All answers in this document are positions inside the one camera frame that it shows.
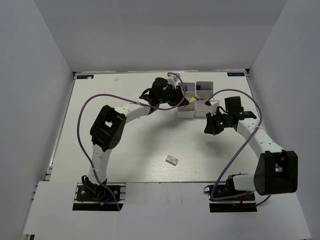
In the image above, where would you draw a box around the white staples box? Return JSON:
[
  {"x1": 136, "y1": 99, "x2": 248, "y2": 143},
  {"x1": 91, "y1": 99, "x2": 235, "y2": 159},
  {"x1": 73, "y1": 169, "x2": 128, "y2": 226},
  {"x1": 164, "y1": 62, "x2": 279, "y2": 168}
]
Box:
[{"x1": 165, "y1": 155, "x2": 179, "y2": 166}]

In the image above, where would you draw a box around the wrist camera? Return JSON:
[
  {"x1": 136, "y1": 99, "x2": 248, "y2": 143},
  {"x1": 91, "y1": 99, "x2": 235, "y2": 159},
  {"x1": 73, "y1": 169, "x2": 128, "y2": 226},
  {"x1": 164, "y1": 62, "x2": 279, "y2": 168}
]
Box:
[
  {"x1": 204, "y1": 98, "x2": 220, "y2": 112},
  {"x1": 166, "y1": 72, "x2": 181, "y2": 86}
]

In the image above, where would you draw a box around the white divided container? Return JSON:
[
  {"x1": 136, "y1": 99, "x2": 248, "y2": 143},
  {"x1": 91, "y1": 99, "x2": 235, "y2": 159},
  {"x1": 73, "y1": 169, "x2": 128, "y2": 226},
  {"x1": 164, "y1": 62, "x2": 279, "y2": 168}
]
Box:
[
  {"x1": 177, "y1": 82, "x2": 196, "y2": 119},
  {"x1": 194, "y1": 81, "x2": 214, "y2": 118}
]

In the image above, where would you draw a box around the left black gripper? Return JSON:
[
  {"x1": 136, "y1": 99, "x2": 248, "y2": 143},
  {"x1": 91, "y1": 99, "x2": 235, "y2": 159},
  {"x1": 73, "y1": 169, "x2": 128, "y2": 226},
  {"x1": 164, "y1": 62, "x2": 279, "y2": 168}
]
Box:
[{"x1": 158, "y1": 85, "x2": 190, "y2": 107}]

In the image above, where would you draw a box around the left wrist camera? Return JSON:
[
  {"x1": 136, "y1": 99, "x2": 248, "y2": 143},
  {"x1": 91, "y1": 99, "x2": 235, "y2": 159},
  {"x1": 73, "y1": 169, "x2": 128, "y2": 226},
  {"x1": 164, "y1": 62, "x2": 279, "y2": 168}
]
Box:
[{"x1": 166, "y1": 72, "x2": 181, "y2": 86}]

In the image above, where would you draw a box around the left white divided container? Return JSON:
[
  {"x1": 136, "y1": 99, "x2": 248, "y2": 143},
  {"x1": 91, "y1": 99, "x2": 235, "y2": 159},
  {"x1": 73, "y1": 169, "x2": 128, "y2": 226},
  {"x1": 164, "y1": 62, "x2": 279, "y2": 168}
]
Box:
[{"x1": 177, "y1": 82, "x2": 196, "y2": 119}]

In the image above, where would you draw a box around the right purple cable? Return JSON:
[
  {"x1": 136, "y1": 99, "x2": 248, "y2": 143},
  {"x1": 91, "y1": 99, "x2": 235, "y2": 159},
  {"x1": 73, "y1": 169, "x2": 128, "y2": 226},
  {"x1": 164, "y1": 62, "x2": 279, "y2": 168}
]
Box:
[{"x1": 203, "y1": 89, "x2": 272, "y2": 207}]

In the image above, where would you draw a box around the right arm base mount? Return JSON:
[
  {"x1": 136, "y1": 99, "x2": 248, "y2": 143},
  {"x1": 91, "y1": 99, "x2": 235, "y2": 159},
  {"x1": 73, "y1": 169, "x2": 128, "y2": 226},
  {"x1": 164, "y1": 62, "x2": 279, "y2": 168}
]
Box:
[{"x1": 203, "y1": 184, "x2": 257, "y2": 213}]

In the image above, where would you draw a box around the right white divided container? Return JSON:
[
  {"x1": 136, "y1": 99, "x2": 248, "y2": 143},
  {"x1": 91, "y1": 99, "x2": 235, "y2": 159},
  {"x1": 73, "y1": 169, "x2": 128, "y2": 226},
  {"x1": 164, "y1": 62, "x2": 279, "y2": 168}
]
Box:
[{"x1": 194, "y1": 81, "x2": 214, "y2": 118}]

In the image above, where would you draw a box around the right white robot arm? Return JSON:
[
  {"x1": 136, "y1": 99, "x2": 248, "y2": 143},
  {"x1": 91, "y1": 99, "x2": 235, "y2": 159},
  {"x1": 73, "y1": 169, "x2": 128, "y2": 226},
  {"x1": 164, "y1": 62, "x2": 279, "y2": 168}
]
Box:
[{"x1": 204, "y1": 96, "x2": 298, "y2": 201}]

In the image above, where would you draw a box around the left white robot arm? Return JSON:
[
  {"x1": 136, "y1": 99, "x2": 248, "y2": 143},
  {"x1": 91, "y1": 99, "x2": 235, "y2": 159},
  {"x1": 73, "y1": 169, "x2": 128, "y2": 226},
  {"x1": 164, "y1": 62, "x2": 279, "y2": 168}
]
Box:
[{"x1": 81, "y1": 72, "x2": 189, "y2": 200}]

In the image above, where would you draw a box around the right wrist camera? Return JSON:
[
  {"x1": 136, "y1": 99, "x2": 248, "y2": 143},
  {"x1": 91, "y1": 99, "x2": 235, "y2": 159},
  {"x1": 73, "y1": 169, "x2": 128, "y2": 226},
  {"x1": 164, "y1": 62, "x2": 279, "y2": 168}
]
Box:
[{"x1": 204, "y1": 98, "x2": 220, "y2": 112}]

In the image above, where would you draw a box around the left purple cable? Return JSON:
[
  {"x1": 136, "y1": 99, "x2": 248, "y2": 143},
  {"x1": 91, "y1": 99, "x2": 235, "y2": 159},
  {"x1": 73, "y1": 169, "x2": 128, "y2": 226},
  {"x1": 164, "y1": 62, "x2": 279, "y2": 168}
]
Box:
[{"x1": 77, "y1": 72, "x2": 183, "y2": 211}]

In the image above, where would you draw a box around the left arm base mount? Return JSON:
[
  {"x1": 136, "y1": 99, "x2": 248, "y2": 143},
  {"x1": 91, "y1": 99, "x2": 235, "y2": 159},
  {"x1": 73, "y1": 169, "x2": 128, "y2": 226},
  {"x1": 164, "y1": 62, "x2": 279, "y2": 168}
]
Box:
[{"x1": 72, "y1": 183, "x2": 126, "y2": 212}]

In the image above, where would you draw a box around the purple cable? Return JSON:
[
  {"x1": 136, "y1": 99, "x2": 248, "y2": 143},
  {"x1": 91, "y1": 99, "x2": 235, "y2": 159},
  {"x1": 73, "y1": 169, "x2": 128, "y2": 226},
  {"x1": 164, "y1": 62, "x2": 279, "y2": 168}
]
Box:
[
  {"x1": 77, "y1": 72, "x2": 183, "y2": 211},
  {"x1": 203, "y1": 89, "x2": 272, "y2": 207}
]

